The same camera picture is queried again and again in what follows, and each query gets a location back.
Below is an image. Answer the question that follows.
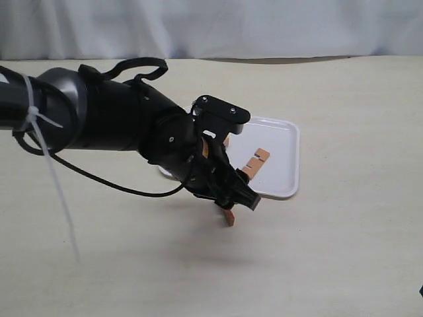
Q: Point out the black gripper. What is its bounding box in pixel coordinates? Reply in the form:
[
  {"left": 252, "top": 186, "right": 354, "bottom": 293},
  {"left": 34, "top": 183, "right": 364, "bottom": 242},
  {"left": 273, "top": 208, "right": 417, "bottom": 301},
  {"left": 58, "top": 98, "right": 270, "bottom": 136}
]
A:
[{"left": 138, "top": 106, "right": 261, "bottom": 211}]

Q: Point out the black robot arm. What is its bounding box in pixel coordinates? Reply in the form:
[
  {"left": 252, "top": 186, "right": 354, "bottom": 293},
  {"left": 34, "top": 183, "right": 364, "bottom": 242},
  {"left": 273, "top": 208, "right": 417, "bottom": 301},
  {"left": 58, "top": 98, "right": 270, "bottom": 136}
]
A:
[{"left": 1, "top": 65, "right": 260, "bottom": 209}]

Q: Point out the white plastic tray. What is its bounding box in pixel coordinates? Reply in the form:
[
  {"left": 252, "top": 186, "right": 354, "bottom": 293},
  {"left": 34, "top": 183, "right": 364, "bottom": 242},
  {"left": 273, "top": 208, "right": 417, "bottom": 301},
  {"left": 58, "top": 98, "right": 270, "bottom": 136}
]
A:
[{"left": 157, "top": 105, "right": 301, "bottom": 200}]

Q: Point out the white zip tie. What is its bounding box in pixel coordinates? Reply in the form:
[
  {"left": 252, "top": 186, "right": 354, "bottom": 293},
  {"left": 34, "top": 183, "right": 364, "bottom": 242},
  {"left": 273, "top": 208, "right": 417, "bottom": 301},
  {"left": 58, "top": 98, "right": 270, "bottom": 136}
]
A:
[{"left": 22, "top": 74, "right": 82, "bottom": 264}]

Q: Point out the white backdrop curtain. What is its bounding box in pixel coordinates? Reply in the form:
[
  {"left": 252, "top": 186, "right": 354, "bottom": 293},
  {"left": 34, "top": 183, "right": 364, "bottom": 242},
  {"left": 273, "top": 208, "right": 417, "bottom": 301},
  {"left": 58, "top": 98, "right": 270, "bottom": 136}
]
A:
[{"left": 1, "top": 1, "right": 422, "bottom": 60}]

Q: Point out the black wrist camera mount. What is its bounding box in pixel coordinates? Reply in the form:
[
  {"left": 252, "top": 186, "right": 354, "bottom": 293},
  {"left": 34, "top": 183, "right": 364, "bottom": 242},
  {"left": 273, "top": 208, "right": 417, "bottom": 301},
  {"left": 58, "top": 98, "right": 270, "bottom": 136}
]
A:
[{"left": 191, "top": 95, "right": 251, "bottom": 143}]

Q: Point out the black cable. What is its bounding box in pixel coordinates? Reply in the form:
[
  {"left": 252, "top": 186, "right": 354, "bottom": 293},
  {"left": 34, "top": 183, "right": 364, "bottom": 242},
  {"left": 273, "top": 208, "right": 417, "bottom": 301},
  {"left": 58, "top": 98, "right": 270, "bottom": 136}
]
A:
[{"left": 13, "top": 57, "right": 186, "bottom": 197}]

